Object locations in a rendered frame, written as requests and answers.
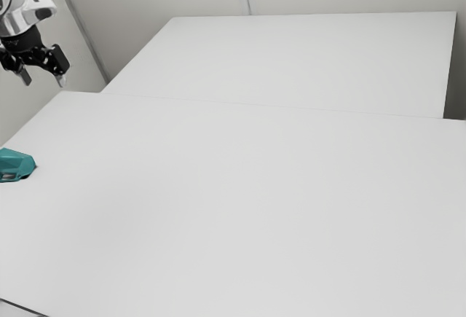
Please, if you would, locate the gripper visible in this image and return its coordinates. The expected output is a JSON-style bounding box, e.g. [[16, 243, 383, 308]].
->
[[0, 25, 71, 88]]

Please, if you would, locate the teal faceted mug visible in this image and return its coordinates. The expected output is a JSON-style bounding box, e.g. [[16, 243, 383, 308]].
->
[[0, 146, 37, 184]]

